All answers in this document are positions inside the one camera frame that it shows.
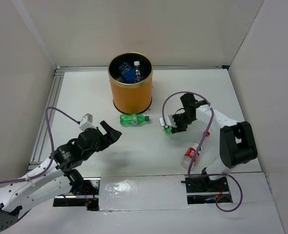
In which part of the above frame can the aluminium frame rail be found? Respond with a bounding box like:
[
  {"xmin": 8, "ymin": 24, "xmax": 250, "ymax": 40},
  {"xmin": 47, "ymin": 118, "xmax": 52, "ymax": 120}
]
[{"xmin": 27, "ymin": 67, "xmax": 64, "ymax": 172}]

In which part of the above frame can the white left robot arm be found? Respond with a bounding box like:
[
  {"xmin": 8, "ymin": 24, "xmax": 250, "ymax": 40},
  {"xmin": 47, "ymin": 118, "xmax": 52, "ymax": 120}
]
[{"xmin": 0, "ymin": 121, "xmax": 122, "ymax": 232}]

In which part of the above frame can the small green bottle blue cap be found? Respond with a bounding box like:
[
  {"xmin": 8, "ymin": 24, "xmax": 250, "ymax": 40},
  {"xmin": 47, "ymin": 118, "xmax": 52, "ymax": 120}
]
[{"xmin": 164, "ymin": 125, "xmax": 173, "ymax": 135}]

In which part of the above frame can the clear crushed plastic bottle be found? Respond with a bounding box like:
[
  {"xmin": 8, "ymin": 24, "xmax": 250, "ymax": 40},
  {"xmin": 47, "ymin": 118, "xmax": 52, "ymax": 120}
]
[{"xmin": 134, "ymin": 61, "xmax": 144, "ymax": 83}]

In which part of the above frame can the green plastic bottle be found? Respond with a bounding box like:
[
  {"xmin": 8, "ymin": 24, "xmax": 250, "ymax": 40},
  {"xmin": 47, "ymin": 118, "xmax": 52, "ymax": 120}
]
[{"xmin": 120, "ymin": 114, "xmax": 150, "ymax": 126}]

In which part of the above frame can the blue label plastic bottle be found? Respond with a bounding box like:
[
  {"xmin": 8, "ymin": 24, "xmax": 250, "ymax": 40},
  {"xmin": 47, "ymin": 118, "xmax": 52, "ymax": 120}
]
[{"xmin": 118, "ymin": 62, "xmax": 136, "ymax": 83}]

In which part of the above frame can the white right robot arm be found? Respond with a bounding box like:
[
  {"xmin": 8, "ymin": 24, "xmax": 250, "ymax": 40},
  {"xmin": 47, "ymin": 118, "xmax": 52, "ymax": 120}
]
[{"xmin": 167, "ymin": 93, "xmax": 258, "ymax": 191}]

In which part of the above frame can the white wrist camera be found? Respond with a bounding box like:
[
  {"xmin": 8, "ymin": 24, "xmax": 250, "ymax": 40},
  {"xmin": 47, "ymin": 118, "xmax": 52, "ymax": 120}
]
[
  {"xmin": 79, "ymin": 113, "xmax": 96, "ymax": 132},
  {"xmin": 159, "ymin": 115, "xmax": 176, "ymax": 127}
]

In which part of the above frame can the orange cylindrical bin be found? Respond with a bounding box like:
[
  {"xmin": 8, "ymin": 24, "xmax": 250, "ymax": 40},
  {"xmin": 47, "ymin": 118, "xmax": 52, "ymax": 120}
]
[{"xmin": 107, "ymin": 52, "xmax": 153, "ymax": 114}]

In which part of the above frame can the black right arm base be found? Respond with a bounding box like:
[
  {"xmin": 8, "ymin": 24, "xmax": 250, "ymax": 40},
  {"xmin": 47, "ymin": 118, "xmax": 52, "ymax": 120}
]
[{"xmin": 181, "ymin": 176, "xmax": 229, "ymax": 195}]

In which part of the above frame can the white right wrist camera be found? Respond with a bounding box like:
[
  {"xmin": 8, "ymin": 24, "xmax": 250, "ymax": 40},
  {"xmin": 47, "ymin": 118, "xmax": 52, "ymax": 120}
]
[{"xmin": 159, "ymin": 115, "xmax": 176, "ymax": 127}]

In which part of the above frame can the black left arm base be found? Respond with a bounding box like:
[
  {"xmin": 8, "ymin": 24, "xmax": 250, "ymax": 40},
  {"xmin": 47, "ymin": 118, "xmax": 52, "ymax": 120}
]
[{"xmin": 57, "ymin": 169, "xmax": 101, "ymax": 207}]

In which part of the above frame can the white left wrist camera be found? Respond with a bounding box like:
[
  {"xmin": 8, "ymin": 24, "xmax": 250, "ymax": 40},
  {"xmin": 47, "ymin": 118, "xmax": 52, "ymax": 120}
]
[{"xmin": 79, "ymin": 113, "xmax": 96, "ymax": 132}]

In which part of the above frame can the red label water bottle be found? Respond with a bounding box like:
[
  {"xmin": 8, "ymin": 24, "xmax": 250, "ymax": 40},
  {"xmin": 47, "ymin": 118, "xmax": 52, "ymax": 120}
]
[{"xmin": 181, "ymin": 142, "xmax": 204, "ymax": 170}]

